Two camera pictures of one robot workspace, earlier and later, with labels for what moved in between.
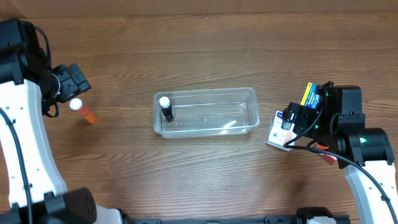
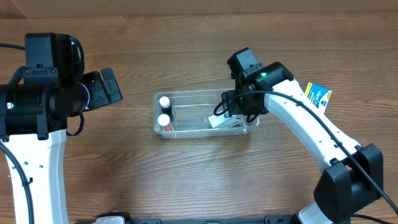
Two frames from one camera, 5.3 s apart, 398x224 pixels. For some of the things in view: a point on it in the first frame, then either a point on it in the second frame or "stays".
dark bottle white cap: x=166 y=109 stays
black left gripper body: x=73 y=82 → x=101 y=88
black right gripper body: x=303 y=116 → x=249 y=104
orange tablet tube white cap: x=76 y=104 → x=163 y=120
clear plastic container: x=208 y=113 stays
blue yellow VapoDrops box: x=311 y=98 stays
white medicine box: x=277 y=137 → x=222 y=122
